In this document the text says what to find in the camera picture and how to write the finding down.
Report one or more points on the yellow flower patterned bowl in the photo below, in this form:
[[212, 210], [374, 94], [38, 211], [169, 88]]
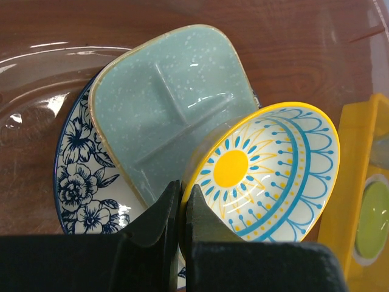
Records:
[[267, 176]]

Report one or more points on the mint green rectangular dish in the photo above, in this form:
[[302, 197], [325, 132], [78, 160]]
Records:
[[153, 105]]

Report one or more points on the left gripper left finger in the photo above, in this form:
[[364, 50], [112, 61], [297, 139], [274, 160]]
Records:
[[140, 257]]

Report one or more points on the light blue mug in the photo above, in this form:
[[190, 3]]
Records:
[[379, 155]]

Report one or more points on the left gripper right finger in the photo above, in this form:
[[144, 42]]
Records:
[[218, 260]]

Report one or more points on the blue floral plate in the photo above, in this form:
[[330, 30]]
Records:
[[91, 196]]

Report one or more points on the yellow plastic tray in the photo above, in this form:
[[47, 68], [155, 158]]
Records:
[[360, 124]]

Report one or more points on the pink translucent plastic bin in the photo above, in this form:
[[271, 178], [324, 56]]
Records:
[[327, 53]]

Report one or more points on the green plate white rim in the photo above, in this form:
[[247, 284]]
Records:
[[372, 227]]

